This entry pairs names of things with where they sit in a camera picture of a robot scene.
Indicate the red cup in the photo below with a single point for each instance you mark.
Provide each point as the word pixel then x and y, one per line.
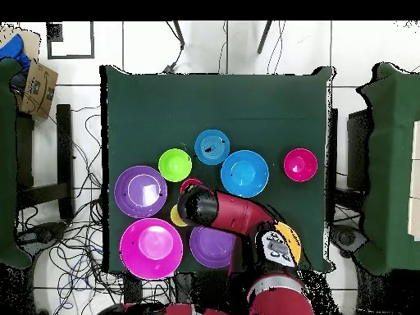
pixel 188 183

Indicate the translucent teal bowl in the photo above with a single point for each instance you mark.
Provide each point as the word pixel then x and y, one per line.
pixel 212 147

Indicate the blue bowl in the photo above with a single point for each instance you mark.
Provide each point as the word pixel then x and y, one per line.
pixel 244 174

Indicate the small green bowl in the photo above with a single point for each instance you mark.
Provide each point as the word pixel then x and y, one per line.
pixel 175 165

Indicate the small red bowl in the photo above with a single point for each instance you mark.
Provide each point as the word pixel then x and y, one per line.
pixel 300 165

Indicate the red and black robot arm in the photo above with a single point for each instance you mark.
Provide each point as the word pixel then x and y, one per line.
pixel 239 213

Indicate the yellow cup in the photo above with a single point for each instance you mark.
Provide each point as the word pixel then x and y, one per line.
pixel 175 216

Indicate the dark green tablecloth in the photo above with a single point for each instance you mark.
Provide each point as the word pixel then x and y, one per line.
pixel 197 105

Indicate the purple bowl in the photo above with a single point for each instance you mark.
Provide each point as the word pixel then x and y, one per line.
pixel 210 249
pixel 129 203

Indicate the large pink bowl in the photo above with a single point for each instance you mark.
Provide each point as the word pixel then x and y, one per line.
pixel 151 248

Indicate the large yellow bowl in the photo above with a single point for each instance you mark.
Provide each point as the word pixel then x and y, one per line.
pixel 292 239

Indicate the black power strip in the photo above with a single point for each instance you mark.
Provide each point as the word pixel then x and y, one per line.
pixel 133 288

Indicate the black wooden stand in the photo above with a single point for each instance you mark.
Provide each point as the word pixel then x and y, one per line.
pixel 64 147
pixel 359 147

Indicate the green cloth side table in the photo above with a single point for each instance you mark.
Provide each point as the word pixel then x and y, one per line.
pixel 6 164
pixel 393 131

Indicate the cardboard box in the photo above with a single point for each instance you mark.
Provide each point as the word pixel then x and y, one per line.
pixel 39 88

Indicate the white box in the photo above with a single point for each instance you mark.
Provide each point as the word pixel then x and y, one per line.
pixel 415 197

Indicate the blue cloth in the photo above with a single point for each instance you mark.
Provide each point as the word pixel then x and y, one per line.
pixel 14 49

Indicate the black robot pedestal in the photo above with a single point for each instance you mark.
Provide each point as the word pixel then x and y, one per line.
pixel 203 288

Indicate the black camera tripod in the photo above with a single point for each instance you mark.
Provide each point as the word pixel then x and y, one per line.
pixel 178 34

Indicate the grey pedestal leg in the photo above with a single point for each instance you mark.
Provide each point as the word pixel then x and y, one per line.
pixel 347 238
pixel 42 233

